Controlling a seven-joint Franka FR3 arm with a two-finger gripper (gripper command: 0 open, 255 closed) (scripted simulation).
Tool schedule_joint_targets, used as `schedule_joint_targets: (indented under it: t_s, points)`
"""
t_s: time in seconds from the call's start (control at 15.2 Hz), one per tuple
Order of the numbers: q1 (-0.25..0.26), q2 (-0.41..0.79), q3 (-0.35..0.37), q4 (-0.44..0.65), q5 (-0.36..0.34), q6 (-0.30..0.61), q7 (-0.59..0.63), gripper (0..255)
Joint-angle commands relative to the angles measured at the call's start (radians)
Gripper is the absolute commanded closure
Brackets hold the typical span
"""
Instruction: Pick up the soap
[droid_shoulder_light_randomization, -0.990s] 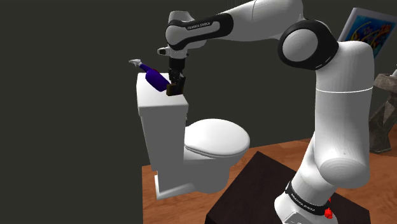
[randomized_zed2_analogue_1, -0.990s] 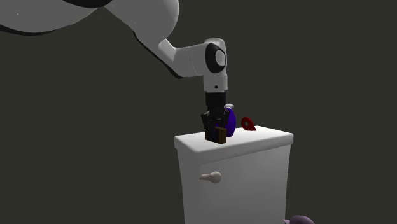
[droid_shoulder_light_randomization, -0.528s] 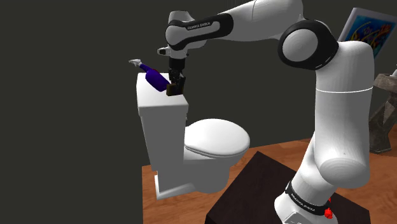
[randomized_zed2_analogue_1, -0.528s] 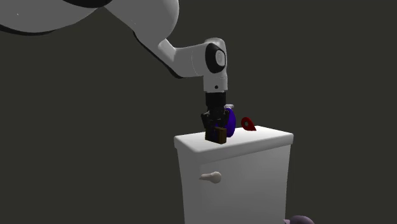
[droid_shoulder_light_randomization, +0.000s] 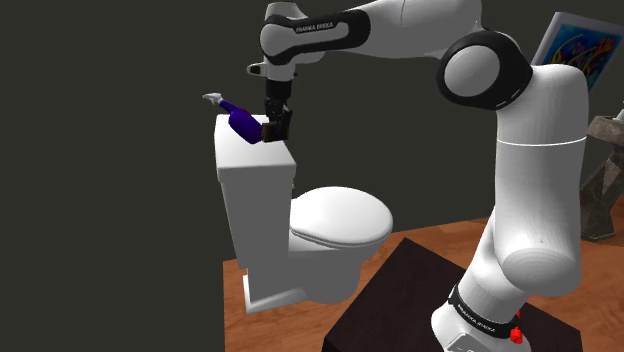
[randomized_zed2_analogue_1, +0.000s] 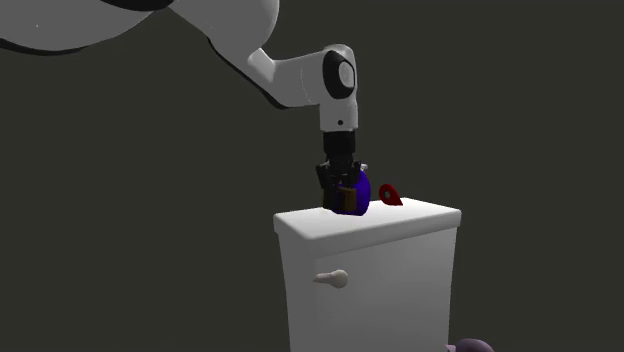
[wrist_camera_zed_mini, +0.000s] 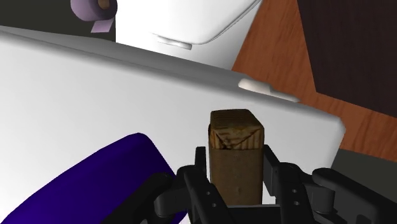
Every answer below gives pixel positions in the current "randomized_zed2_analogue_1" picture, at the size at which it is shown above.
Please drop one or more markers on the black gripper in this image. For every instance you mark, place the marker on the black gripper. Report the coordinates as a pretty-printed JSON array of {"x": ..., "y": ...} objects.
[{"x": 339, "y": 145}]

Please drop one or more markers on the blue round bottle brown label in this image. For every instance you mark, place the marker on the blue round bottle brown label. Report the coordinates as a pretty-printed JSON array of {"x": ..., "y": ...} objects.
[{"x": 360, "y": 195}]

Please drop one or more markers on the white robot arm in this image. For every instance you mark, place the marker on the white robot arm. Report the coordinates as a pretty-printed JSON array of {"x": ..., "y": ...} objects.
[{"x": 297, "y": 78}]

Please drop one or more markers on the red teardrop-shaped tag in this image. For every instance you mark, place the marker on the red teardrop-shaped tag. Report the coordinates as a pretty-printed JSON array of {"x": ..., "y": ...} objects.
[{"x": 389, "y": 195}]

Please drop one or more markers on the white toilet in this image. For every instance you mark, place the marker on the white toilet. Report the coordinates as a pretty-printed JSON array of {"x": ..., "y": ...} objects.
[{"x": 385, "y": 278}]

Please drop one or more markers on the purple rounded object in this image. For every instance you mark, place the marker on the purple rounded object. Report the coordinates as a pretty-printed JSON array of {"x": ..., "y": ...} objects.
[{"x": 470, "y": 346}]

